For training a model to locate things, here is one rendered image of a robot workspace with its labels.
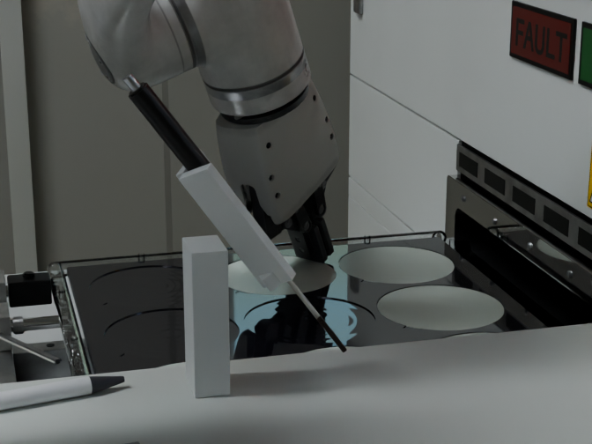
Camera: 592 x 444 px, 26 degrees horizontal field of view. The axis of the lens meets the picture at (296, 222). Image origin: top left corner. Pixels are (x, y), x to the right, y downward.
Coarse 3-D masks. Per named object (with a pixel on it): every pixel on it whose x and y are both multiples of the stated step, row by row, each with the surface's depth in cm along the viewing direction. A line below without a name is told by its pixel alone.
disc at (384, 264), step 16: (352, 256) 114; (368, 256) 114; (384, 256) 114; (400, 256) 114; (416, 256) 114; (432, 256) 114; (352, 272) 110; (368, 272) 110; (384, 272) 110; (400, 272) 110; (416, 272) 110; (432, 272) 110; (448, 272) 110
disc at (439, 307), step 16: (416, 288) 106; (432, 288) 106; (448, 288) 106; (464, 288) 106; (384, 304) 103; (400, 304) 103; (416, 304) 103; (432, 304) 103; (448, 304) 103; (464, 304) 103; (480, 304) 103; (496, 304) 103; (400, 320) 99; (416, 320) 99; (432, 320) 99; (448, 320) 99; (464, 320) 99; (480, 320) 99; (496, 320) 99
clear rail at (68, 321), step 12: (48, 264) 112; (60, 276) 108; (60, 288) 105; (60, 300) 103; (60, 312) 101; (72, 312) 101; (60, 324) 99; (72, 324) 98; (72, 348) 93; (84, 348) 94; (72, 360) 92; (84, 360) 91; (72, 372) 90; (84, 372) 89
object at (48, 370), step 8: (32, 344) 108; (40, 344) 108; (48, 344) 107; (56, 344) 108; (16, 352) 106; (24, 352) 106; (48, 352) 107; (56, 352) 107; (64, 352) 107; (88, 352) 107; (16, 360) 106; (24, 360) 106; (32, 360) 106; (40, 360) 107; (64, 360) 107; (88, 360) 108; (16, 368) 106; (24, 368) 106; (32, 368) 107; (40, 368) 107; (48, 368) 107; (56, 368) 107; (64, 368) 107; (16, 376) 106; (24, 376) 107; (32, 376) 107; (40, 376) 107; (48, 376) 107; (56, 376) 107; (64, 376) 108
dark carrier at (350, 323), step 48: (432, 240) 118; (96, 288) 106; (144, 288) 106; (336, 288) 106; (384, 288) 106; (480, 288) 106; (96, 336) 96; (144, 336) 97; (240, 336) 96; (288, 336) 97; (384, 336) 96; (432, 336) 96
